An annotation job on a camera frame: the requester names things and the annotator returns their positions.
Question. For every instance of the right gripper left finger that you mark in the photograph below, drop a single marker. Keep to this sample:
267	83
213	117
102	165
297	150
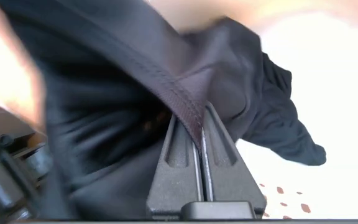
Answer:
176	183

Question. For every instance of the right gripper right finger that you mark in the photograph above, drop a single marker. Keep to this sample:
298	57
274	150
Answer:
232	183

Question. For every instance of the black garment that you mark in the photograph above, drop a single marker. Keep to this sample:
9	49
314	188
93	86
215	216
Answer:
104	93

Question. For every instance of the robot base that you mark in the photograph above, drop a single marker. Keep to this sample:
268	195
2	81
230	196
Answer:
2	174

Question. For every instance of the white laundry basket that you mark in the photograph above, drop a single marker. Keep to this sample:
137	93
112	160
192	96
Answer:
291	199

